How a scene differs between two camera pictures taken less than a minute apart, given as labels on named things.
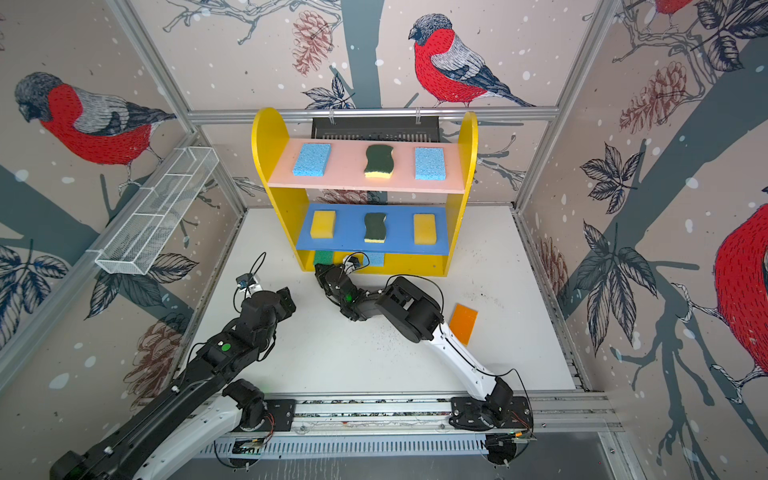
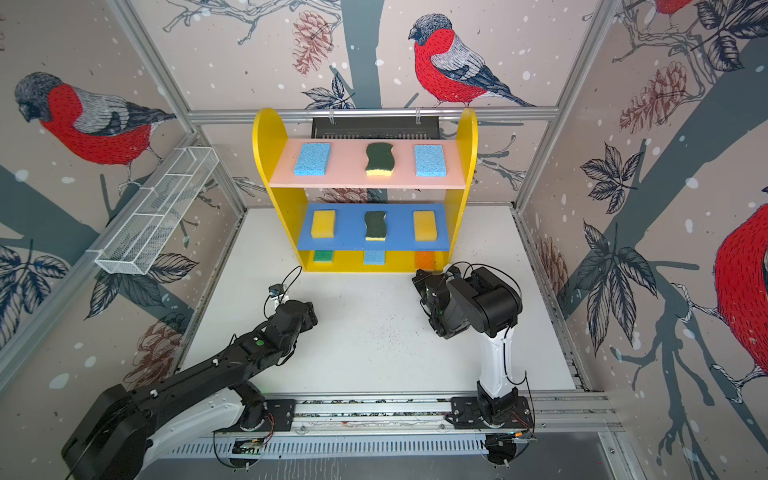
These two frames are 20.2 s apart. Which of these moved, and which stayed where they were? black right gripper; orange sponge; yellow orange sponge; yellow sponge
Moved: black right gripper; orange sponge
Stayed: yellow orange sponge; yellow sponge
